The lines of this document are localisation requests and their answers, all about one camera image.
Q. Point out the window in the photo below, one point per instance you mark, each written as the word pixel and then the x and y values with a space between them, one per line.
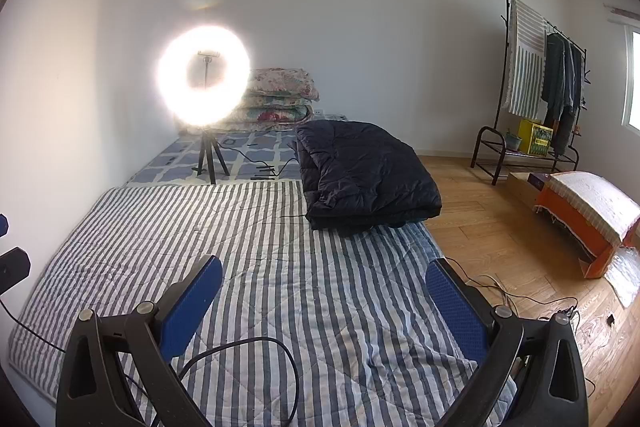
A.
pixel 634 82

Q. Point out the black tripod stand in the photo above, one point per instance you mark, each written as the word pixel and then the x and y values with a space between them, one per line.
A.
pixel 209 154

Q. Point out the dark hanging clothes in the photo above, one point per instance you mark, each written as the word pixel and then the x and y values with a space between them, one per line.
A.
pixel 562 82

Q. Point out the stack of floral quilts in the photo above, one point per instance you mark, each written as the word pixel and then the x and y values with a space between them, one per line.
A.
pixel 280 102

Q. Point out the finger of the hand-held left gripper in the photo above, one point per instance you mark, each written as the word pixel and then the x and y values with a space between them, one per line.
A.
pixel 12 269
pixel 2 225

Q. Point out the small green plant pot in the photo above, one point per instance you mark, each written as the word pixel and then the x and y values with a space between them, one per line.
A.
pixel 513 141

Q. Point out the cardboard box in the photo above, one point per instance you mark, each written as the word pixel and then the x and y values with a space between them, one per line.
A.
pixel 520 189

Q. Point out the striped hanging towel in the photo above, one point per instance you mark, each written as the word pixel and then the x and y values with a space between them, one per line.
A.
pixel 525 67

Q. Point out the striped blanket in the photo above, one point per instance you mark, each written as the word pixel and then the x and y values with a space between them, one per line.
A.
pixel 280 267

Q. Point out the black clothes rack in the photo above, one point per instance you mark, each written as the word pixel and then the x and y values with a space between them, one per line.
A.
pixel 487 142

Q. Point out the yellow box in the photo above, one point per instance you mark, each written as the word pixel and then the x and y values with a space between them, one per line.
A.
pixel 536 138

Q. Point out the silver bubble wrap sheet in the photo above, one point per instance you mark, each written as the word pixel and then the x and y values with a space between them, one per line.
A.
pixel 625 274

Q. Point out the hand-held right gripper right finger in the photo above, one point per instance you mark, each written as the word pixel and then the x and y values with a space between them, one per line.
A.
pixel 457 307

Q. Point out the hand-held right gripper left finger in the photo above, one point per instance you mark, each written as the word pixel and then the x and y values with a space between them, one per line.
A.
pixel 192 307

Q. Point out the white knitted cloth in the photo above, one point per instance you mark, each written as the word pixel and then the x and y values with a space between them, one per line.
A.
pixel 595 197

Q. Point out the orange box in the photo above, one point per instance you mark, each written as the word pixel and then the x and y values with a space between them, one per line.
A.
pixel 570 219

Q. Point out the white power strip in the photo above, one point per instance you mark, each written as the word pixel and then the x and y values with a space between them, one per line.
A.
pixel 330 114

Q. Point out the phone holder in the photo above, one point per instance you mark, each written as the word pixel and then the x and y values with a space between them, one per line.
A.
pixel 207 62

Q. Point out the navy puffer jacket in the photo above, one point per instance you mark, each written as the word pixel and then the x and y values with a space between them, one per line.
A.
pixel 365 172

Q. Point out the blue tile-patterned blanket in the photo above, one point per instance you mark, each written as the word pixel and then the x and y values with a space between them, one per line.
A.
pixel 175 157

